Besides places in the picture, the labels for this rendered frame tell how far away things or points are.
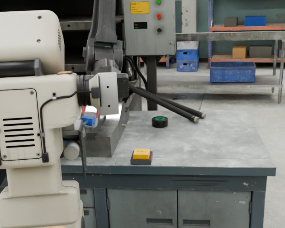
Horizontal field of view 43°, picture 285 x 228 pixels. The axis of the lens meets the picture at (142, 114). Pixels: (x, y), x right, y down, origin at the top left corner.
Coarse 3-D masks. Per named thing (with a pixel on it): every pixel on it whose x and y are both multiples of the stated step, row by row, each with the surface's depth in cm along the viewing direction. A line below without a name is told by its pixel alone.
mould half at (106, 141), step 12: (120, 108) 170; (108, 120) 165; (120, 120) 167; (96, 132) 149; (108, 132) 149; (120, 132) 167; (96, 144) 146; (108, 144) 145; (96, 156) 147; (108, 156) 147
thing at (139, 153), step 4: (136, 148) 145; (140, 148) 145; (144, 148) 145; (148, 148) 145; (136, 152) 141; (140, 152) 141; (144, 152) 141; (148, 152) 141; (136, 156) 140; (140, 156) 140; (144, 156) 140; (148, 156) 140
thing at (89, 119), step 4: (84, 112) 144; (88, 112) 145; (92, 112) 146; (84, 116) 142; (88, 116) 143; (92, 116) 143; (84, 120) 140; (88, 120) 140; (92, 120) 140; (96, 120) 145; (84, 124) 134; (88, 124) 140; (92, 124) 140; (96, 124) 146
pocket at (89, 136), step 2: (86, 134) 150; (88, 134) 150; (90, 134) 150; (92, 134) 150; (94, 134) 149; (96, 134) 149; (86, 136) 150; (88, 136) 150; (90, 136) 150; (92, 136) 150; (94, 136) 150; (86, 138) 150; (88, 138) 150; (90, 138) 150; (92, 138) 150; (94, 138) 150
